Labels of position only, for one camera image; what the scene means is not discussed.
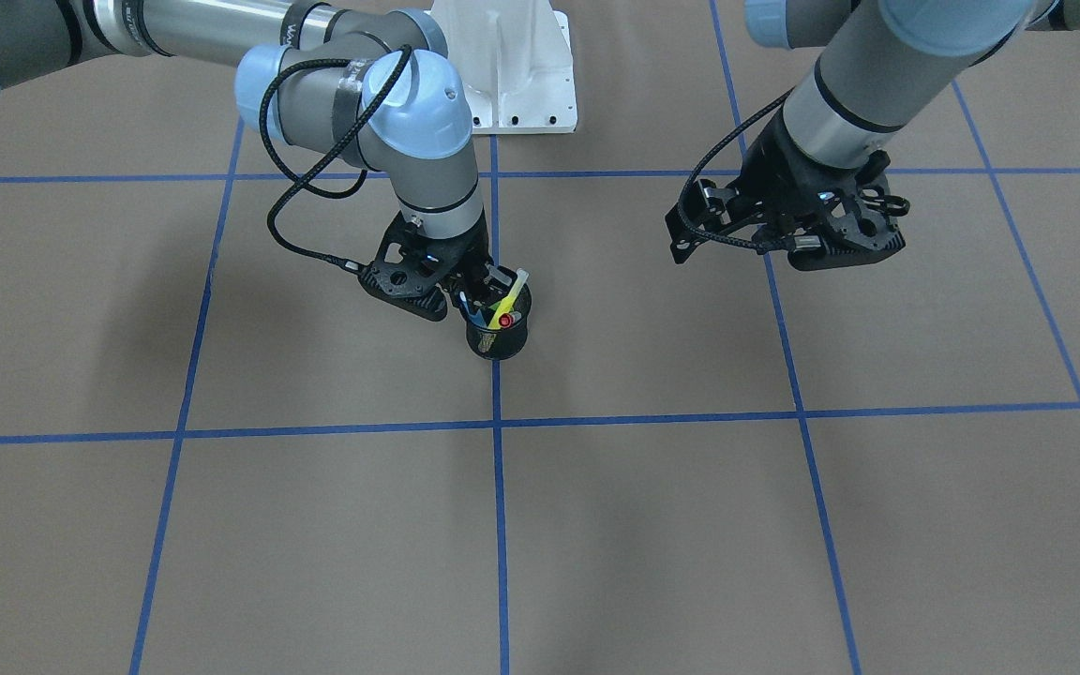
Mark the black mesh pen cup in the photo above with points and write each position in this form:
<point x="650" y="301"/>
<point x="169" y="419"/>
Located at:
<point x="501" y="344"/>

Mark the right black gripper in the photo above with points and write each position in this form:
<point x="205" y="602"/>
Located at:
<point x="471" y="261"/>

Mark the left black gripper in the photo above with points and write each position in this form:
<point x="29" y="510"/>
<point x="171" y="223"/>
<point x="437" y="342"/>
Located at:
<point x="769" y="184"/>

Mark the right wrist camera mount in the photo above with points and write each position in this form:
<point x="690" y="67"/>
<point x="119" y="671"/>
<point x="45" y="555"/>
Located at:
<point x="409" y="268"/>

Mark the blue marker pen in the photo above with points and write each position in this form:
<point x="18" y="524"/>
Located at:
<point x="471" y="311"/>

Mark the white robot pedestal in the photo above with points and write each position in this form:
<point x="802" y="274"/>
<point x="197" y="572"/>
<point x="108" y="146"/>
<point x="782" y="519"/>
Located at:
<point x="516" y="63"/>

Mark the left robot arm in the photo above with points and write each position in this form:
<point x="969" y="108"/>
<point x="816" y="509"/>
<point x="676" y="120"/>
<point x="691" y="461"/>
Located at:
<point x="881" y="63"/>

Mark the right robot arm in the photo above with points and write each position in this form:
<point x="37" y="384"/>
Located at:
<point x="321" y="84"/>

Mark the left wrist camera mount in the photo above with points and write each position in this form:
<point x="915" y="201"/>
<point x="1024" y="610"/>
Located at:
<point x="708" y="213"/>

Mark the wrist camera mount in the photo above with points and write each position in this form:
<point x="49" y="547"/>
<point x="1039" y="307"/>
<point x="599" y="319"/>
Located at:
<point x="708" y="213"/>
<point x="409" y="268"/>

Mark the yellow highlighter pen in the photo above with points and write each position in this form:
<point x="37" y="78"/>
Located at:
<point x="508" y="302"/>

